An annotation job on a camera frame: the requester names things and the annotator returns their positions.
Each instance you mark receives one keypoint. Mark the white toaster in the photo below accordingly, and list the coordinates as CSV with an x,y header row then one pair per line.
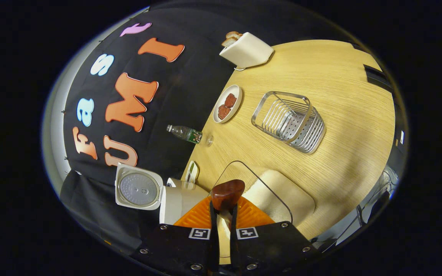
x,y
248,50

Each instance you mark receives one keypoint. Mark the toast slice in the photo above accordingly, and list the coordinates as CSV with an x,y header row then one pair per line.
x,y
233,35
229,42

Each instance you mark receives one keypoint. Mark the white rice cooker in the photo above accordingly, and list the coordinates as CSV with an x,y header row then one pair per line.
x,y
180,199

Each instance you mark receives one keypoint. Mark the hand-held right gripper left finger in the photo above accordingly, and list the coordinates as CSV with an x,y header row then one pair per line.
x,y
175,249

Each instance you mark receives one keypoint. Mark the white two-part sauce dish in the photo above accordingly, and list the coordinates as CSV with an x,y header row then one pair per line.
x,y
192,172

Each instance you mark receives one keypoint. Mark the clear plastic water bottle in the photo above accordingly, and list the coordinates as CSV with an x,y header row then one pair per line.
x,y
188,134

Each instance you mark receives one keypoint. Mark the red meat piece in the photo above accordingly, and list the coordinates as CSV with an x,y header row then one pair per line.
x,y
230,100
224,112

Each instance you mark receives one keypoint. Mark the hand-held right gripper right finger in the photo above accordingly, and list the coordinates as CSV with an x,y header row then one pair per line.
x,y
271,249

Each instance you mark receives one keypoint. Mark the white round plate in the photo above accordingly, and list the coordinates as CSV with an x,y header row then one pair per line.
x,y
235,92

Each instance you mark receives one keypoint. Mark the brown wooden spoon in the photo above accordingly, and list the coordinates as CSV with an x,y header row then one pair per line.
x,y
226,193

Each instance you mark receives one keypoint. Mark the small black flat object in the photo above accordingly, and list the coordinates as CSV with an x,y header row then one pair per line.
x,y
376,76

